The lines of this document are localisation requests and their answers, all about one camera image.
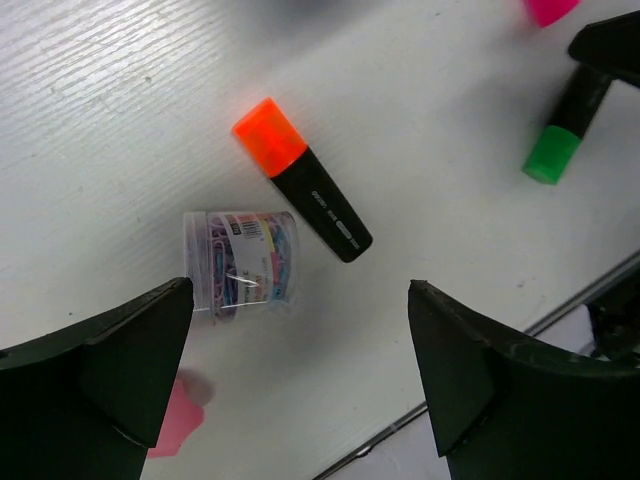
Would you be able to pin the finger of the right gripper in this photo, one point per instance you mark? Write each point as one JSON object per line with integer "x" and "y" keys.
{"x": 610, "y": 46}

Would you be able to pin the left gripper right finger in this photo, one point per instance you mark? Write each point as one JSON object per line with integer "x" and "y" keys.
{"x": 504, "y": 405}

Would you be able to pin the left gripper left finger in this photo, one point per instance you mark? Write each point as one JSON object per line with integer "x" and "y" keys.
{"x": 88, "y": 401}

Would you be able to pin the pink cap highlighter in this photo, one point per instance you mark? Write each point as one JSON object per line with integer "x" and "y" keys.
{"x": 547, "y": 12}

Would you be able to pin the pink cap pencil tube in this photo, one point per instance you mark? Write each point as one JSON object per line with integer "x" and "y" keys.
{"x": 191, "y": 392}

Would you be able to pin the green cap highlighter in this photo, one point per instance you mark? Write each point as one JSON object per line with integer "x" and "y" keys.
{"x": 567, "y": 125}

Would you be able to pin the orange cap highlighter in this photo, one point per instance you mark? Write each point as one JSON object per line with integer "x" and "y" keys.
{"x": 275, "y": 145}

